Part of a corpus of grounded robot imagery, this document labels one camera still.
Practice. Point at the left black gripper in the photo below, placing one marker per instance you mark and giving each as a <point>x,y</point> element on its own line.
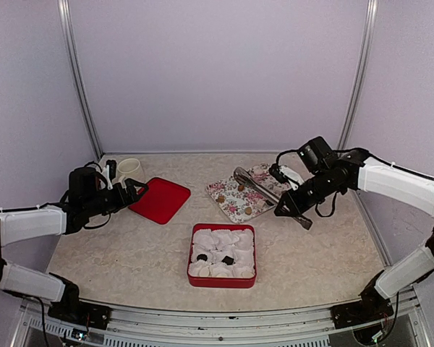
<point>123,201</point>

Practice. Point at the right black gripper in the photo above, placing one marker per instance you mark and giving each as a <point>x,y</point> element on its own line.
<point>296,208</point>

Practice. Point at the red tin lid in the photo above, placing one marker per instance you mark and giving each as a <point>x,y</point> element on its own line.
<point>161,201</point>

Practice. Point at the steel serving tongs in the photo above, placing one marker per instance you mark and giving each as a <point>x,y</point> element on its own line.
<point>243,177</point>

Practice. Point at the dark chocolate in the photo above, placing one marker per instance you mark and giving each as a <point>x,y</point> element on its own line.
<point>228,260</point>

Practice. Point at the black round chocolate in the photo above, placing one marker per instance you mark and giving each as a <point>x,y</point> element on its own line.
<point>202,257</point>

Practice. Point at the white round chocolate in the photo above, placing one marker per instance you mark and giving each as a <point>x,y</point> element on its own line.
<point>204,272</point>

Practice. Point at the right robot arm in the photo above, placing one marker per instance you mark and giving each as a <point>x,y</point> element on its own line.
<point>339,171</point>

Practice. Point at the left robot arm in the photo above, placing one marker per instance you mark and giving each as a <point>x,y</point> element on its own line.
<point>91,192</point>

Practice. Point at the red chocolate tin box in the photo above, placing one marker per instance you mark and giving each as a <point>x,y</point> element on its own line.
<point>218,241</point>

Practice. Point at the cream ribbed mug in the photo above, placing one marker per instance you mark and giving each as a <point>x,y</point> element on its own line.
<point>130,168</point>

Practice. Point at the floral tray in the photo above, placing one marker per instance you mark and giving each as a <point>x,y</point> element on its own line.
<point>235,201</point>

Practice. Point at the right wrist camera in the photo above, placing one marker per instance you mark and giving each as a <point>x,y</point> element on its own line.
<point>284,174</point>

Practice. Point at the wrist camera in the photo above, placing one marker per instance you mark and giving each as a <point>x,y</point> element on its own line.
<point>107,172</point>
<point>284,174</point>

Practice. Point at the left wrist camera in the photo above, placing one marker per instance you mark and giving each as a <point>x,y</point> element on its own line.
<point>107,172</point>

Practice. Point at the front aluminium rail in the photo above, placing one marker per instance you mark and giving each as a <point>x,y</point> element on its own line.
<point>130,326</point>

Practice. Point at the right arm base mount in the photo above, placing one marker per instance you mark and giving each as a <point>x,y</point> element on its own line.
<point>356,313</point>

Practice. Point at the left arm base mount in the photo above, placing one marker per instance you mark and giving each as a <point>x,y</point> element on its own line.
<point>86,314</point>

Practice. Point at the right aluminium frame post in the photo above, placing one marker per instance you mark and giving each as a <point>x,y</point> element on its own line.
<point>360,74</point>

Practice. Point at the aluminium frame post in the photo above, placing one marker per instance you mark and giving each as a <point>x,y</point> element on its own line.
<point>71,48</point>
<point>360,74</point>

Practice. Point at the left aluminium frame post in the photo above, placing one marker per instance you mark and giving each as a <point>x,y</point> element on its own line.
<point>71,48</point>

